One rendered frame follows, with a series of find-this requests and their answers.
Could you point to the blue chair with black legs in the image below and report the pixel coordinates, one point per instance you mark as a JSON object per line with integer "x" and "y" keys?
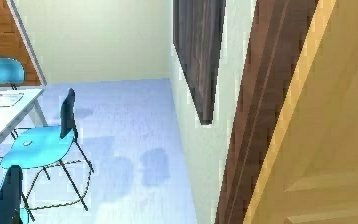
{"x": 40, "y": 148}
{"x": 4, "y": 70}
{"x": 7, "y": 200}

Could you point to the light wooden room door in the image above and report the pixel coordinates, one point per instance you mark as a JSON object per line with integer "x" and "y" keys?
{"x": 323, "y": 133}

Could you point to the white table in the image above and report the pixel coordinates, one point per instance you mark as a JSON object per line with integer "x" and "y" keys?
{"x": 3, "y": 113}

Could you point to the white paper sheet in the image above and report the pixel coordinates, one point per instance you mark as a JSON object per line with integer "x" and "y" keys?
{"x": 2, "y": 99}

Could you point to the brown wooden room door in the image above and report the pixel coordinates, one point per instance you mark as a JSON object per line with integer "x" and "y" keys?
{"x": 7, "y": 36}

